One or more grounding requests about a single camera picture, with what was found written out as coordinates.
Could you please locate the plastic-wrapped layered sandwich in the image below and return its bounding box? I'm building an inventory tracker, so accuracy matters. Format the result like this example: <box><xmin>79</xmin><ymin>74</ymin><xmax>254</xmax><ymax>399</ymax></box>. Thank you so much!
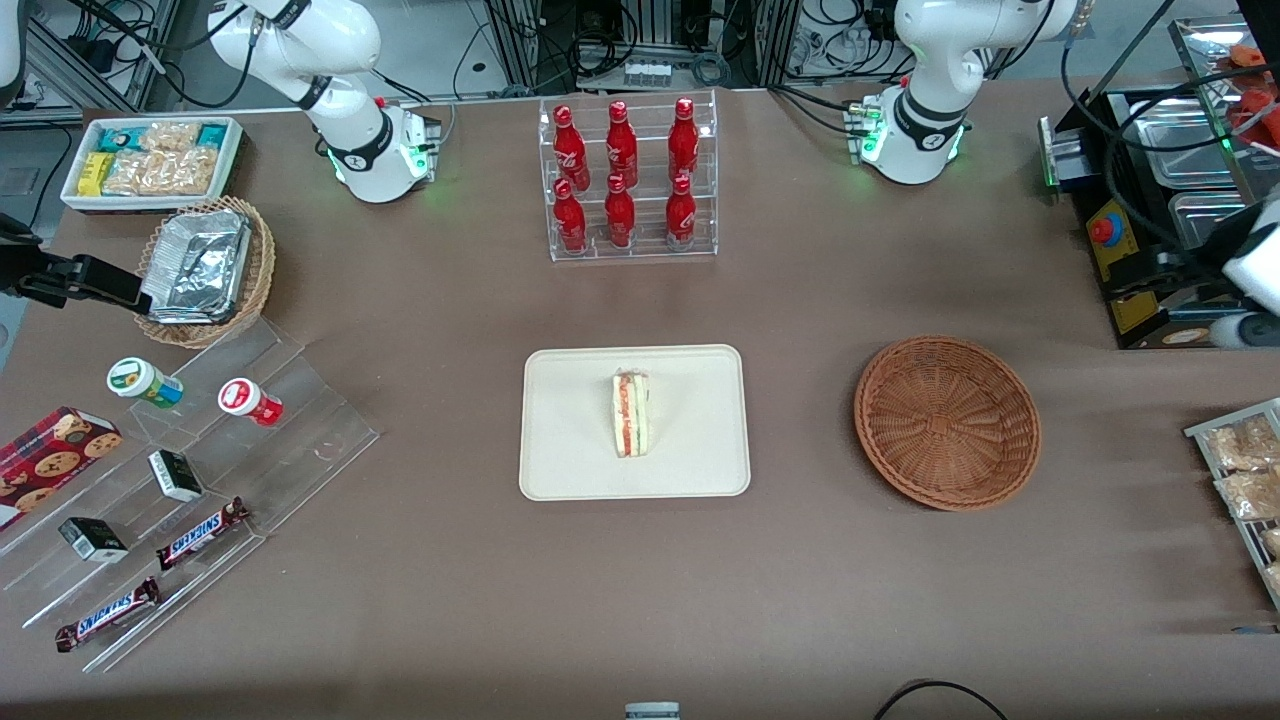
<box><xmin>611</xmin><ymin>370</ymin><xmax>651</xmax><ymax>459</ymax></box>

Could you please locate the light oval wicker basket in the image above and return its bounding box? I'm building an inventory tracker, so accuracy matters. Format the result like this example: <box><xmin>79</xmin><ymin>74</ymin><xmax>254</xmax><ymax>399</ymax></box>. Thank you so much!
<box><xmin>133</xmin><ymin>195</ymin><xmax>277</xmax><ymax>350</ymax></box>

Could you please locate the tray of packaged snacks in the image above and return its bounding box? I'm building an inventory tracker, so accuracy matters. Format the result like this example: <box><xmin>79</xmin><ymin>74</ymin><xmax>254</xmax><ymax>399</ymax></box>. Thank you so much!
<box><xmin>1184</xmin><ymin>397</ymin><xmax>1280</xmax><ymax>613</ymax></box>

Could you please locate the round brown wicker basket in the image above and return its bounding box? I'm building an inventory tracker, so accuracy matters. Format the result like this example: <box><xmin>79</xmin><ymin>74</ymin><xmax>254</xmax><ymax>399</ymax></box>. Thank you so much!
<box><xmin>853</xmin><ymin>334</ymin><xmax>1043</xmax><ymax>513</ymax></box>

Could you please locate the cream plastic tray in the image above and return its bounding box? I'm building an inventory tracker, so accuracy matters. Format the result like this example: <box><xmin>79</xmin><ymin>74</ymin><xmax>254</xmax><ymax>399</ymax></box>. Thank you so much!
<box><xmin>518</xmin><ymin>345</ymin><xmax>752</xmax><ymax>501</ymax></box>

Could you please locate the black yellow food warmer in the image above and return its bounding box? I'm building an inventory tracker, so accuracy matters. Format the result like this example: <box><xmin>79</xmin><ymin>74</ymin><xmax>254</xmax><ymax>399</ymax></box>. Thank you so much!
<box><xmin>1038</xmin><ymin>12</ymin><xmax>1280</xmax><ymax>351</ymax></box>

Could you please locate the steel food pan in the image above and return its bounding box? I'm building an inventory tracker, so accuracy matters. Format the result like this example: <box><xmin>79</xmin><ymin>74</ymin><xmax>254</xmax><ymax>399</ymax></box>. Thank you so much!
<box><xmin>1130</xmin><ymin>98</ymin><xmax>1238</xmax><ymax>190</ymax></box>
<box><xmin>1168</xmin><ymin>190</ymin><xmax>1256</xmax><ymax>253</ymax></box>

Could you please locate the aluminium foil container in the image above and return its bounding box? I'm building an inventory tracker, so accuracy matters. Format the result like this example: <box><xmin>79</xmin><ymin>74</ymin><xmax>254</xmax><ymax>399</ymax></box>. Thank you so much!
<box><xmin>140</xmin><ymin>208</ymin><xmax>252</xmax><ymax>325</ymax></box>

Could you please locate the white rectangular snack bin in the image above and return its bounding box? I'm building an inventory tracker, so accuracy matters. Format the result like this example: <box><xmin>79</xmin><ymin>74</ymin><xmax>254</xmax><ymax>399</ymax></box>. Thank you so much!
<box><xmin>60</xmin><ymin>115</ymin><xmax>246</xmax><ymax>213</ymax></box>

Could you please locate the green lid snack cup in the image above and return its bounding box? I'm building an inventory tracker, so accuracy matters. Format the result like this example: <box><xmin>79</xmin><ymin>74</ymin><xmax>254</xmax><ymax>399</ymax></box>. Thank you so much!
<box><xmin>107</xmin><ymin>357</ymin><xmax>185</xmax><ymax>410</ymax></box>

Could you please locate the large rice cracker bag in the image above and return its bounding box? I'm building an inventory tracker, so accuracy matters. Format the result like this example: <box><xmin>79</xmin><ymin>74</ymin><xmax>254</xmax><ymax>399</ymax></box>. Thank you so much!
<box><xmin>103</xmin><ymin>147</ymin><xmax>220</xmax><ymax>197</ymax></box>

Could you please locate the small rice cracker bag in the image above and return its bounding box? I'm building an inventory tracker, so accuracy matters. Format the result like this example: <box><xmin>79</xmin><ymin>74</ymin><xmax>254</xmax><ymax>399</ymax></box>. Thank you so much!
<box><xmin>138</xmin><ymin>121</ymin><xmax>202</xmax><ymax>154</ymax></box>

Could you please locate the red lid snack cup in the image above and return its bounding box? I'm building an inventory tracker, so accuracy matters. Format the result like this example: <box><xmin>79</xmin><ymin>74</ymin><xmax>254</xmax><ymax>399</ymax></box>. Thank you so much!
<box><xmin>218</xmin><ymin>378</ymin><xmax>284</xmax><ymax>428</ymax></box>

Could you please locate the red chocolate cookie box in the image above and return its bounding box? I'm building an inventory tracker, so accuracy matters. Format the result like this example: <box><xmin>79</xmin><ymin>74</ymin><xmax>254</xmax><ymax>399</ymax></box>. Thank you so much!
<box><xmin>0</xmin><ymin>405</ymin><xmax>124</xmax><ymax>533</ymax></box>

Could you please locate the small black carton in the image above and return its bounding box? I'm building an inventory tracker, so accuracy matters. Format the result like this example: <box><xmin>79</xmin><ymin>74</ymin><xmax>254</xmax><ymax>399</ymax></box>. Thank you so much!
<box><xmin>148</xmin><ymin>449</ymin><xmax>204</xmax><ymax>503</ymax></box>
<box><xmin>58</xmin><ymin>516</ymin><xmax>130</xmax><ymax>564</ymax></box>

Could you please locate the clear acrylic stepped stand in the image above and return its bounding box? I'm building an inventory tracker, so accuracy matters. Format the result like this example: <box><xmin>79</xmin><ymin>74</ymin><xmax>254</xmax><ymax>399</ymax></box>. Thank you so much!
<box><xmin>0</xmin><ymin>318</ymin><xmax>381</xmax><ymax>674</ymax></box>

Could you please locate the Snickers chocolate bar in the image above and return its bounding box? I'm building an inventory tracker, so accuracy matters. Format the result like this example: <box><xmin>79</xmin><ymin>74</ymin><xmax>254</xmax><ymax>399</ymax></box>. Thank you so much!
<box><xmin>54</xmin><ymin>577</ymin><xmax>163</xmax><ymax>653</ymax></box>
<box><xmin>155</xmin><ymin>497</ymin><xmax>251</xmax><ymax>572</ymax></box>

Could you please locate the red cola bottle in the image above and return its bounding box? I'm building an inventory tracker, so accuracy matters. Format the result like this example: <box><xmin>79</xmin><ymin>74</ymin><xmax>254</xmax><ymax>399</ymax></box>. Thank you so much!
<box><xmin>605</xmin><ymin>100</ymin><xmax>639</xmax><ymax>185</ymax></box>
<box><xmin>553</xmin><ymin>178</ymin><xmax>589</xmax><ymax>254</ymax></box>
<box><xmin>668</xmin><ymin>97</ymin><xmax>700</xmax><ymax>182</ymax></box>
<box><xmin>553</xmin><ymin>104</ymin><xmax>589</xmax><ymax>188</ymax></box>
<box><xmin>604</xmin><ymin>173</ymin><xmax>637</xmax><ymax>249</ymax></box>
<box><xmin>665</xmin><ymin>175</ymin><xmax>698</xmax><ymax>248</ymax></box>

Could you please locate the clear acrylic bottle rack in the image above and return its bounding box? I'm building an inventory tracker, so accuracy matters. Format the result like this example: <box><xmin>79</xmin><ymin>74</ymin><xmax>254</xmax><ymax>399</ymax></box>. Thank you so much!
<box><xmin>537</xmin><ymin>88</ymin><xmax>719</xmax><ymax>263</ymax></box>

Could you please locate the aluminium frame rack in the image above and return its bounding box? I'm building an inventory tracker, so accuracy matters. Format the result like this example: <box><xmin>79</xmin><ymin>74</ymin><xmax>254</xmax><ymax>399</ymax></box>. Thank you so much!
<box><xmin>22</xmin><ymin>0</ymin><xmax>183</xmax><ymax>116</ymax></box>

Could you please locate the black looped cable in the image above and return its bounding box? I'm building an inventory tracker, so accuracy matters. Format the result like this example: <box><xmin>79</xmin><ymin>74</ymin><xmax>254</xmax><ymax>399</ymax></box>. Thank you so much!
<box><xmin>873</xmin><ymin>679</ymin><xmax>1009</xmax><ymax>720</ymax></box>

